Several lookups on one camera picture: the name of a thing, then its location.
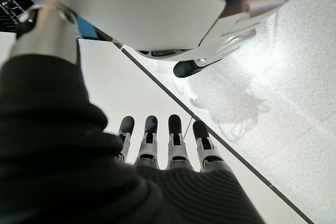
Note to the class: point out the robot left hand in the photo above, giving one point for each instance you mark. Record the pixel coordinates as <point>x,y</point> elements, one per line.
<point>65,155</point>

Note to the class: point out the white cabinet door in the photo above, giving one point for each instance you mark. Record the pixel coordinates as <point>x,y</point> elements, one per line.
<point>126,82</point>

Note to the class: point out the white robot leg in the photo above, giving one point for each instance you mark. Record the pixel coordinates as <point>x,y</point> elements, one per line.
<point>144,3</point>

